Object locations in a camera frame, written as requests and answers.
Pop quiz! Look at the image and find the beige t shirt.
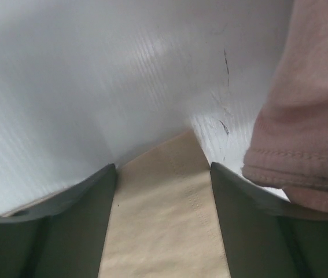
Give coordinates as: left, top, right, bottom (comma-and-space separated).
97, 131, 230, 277

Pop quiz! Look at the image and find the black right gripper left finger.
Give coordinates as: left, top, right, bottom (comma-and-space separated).
0, 164, 117, 277

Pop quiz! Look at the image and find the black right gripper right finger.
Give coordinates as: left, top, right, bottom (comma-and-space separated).
211, 162, 328, 277

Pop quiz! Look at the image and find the pink t shirt pile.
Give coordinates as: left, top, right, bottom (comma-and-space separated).
242, 1, 328, 213

